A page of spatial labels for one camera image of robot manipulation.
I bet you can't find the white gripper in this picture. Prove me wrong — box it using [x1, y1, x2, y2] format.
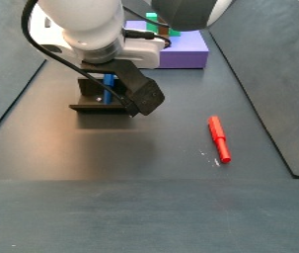
[29, 4, 166, 70]

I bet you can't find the blue peg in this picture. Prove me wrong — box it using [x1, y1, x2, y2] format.
[102, 73, 117, 106]

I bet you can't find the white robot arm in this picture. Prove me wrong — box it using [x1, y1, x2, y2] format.
[29, 0, 234, 68]

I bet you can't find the black angled fixture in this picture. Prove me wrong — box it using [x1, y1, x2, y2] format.
[70, 78, 128, 114]

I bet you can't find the green block left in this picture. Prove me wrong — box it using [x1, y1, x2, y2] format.
[148, 12, 158, 33]

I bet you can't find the green block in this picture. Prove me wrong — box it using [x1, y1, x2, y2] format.
[148, 12, 158, 33]
[169, 28, 181, 37]

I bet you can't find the brown L-shaped block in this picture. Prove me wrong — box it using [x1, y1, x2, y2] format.
[158, 27, 169, 38]

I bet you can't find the green block right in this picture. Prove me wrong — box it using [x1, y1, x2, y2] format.
[169, 28, 181, 37]

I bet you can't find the purple base block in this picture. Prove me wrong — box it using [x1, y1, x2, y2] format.
[124, 21, 210, 69]

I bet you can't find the red peg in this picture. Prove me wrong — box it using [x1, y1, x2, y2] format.
[209, 116, 232, 163]

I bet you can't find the black camera cable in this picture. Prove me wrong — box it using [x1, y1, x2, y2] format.
[21, 0, 173, 117]

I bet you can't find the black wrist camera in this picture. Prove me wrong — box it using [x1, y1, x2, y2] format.
[81, 59, 165, 117]

